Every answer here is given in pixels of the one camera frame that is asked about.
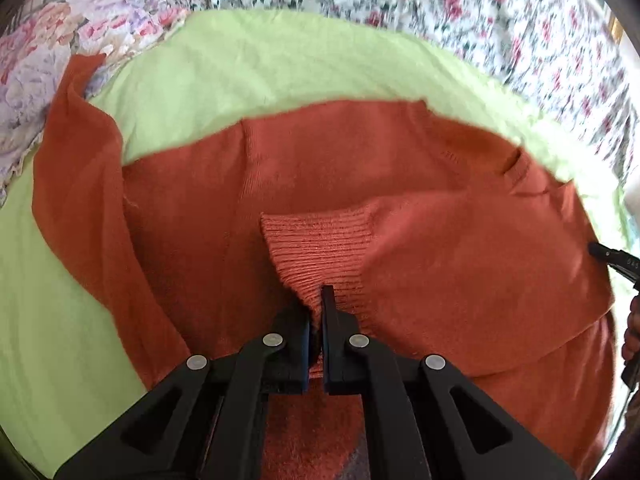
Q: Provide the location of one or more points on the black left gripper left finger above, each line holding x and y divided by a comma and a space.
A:
206, 419

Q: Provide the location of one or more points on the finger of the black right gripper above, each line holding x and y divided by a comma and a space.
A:
625, 264

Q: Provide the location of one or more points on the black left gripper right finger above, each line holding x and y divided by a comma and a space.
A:
424, 419

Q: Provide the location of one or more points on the rust orange knit sweater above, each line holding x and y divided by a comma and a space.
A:
440, 237

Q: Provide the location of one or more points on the person's right hand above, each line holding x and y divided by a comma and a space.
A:
631, 345

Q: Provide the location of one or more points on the light green bed sheet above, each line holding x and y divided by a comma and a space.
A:
64, 373

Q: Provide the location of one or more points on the rose floral white quilt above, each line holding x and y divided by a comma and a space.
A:
558, 54

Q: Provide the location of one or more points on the purple pink floral pillow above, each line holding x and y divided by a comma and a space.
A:
34, 58

